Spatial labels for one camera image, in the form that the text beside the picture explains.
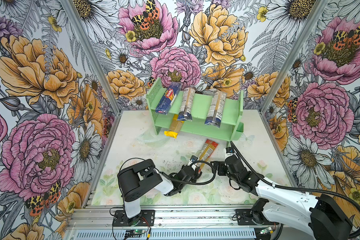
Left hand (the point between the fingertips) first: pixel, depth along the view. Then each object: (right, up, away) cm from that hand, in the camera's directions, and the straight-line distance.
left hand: (196, 170), depth 91 cm
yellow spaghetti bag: (-12, +26, +1) cm, 29 cm away
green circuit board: (-30, -23, -20) cm, 43 cm away
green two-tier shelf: (+17, +27, -12) cm, 34 cm away
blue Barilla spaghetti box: (-16, +42, -6) cm, 46 cm away
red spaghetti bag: (+8, +12, +4) cm, 15 cm away
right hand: (+12, +3, -6) cm, 14 cm away
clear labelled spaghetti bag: (+9, +35, -11) cm, 38 cm away
